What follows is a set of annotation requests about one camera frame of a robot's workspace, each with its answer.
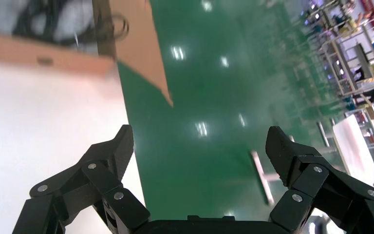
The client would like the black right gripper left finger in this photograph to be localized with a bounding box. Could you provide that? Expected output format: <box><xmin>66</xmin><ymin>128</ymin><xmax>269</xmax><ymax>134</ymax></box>
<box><xmin>12</xmin><ymin>124</ymin><xmax>151</xmax><ymax>234</ymax></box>

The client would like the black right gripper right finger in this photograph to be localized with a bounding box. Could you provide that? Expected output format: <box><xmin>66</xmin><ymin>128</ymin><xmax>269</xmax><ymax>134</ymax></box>
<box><xmin>265</xmin><ymin>126</ymin><xmax>374</xmax><ymax>234</ymax></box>

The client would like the brown cardboard box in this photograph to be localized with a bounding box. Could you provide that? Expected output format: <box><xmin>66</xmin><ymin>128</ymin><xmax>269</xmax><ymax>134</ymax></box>
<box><xmin>0</xmin><ymin>0</ymin><xmax>175</xmax><ymax>108</ymax></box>

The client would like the white work table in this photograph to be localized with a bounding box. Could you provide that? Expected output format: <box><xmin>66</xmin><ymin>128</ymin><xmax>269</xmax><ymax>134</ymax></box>
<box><xmin>331</xmin><ymin>113</ymin><xmax>374</xmax><ymax>192</ymax></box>

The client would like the metal storage shelf rack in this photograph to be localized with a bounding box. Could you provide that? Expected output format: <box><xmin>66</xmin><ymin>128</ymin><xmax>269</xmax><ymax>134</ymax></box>
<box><xmin>288</xmin><ymin>0</ymin><xmax>374</xmax><ymax>109</ymax></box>

